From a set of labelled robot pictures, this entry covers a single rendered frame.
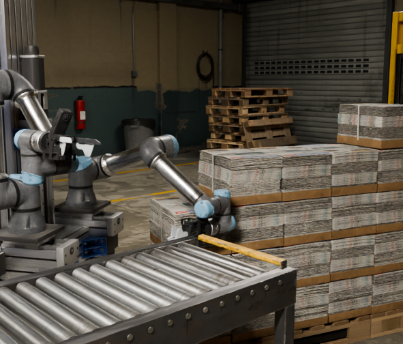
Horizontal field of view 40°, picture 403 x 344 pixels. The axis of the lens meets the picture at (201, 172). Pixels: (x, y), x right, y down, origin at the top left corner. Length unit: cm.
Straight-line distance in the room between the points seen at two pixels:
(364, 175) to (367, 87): 710
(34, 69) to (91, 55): 733
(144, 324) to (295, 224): 148
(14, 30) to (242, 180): 121
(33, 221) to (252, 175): 103
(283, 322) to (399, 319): 160
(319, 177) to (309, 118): 793
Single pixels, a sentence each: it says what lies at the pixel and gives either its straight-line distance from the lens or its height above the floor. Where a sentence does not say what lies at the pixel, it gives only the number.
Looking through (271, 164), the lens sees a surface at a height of 102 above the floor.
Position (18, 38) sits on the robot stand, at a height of 160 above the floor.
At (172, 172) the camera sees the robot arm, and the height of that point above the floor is 103.
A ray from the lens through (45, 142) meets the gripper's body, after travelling 193.
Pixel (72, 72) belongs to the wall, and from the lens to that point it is 965.
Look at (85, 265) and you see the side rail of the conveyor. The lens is 195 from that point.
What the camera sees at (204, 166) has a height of 98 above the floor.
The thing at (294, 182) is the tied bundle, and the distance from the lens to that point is 278.
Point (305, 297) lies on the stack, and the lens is 299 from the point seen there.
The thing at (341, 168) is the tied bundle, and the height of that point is 97.
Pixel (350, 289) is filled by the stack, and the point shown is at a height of 31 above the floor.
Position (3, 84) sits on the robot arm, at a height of 141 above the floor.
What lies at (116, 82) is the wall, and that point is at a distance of 1009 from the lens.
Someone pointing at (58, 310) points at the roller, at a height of 80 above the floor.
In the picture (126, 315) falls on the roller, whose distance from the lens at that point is 157.
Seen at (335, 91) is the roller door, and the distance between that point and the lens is 1045.
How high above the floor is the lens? 142
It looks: 9 degrees down
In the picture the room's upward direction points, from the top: straight up
